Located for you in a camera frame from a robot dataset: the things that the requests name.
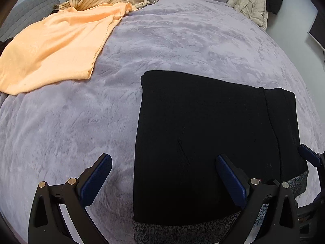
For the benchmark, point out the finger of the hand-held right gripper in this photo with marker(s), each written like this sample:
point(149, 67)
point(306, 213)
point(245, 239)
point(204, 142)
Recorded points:
point(308, 153)

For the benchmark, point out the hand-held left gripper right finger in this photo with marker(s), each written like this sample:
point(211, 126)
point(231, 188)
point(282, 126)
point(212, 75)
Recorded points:
point(231, 181)

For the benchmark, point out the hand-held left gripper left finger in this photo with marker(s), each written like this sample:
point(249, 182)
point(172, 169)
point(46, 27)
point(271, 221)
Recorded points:
point(96, 180)

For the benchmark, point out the black pants with patterned lining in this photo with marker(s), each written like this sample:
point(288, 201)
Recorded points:
point(190, 119)

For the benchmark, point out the orange cloth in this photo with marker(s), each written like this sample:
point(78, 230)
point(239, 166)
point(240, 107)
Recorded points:
point(55, 45)

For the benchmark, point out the purple plush blanket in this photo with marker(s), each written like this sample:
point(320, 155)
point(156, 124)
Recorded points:
point(177, 43)

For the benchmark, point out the beige puffer jacket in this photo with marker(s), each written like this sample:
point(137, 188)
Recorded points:
point(251, 5)

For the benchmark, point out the grey padded headboard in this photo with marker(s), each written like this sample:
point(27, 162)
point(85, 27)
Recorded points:
point(28, 10)

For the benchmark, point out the wall-mounted screen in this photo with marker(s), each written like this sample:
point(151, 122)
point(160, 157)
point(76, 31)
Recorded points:
point(318, 30)

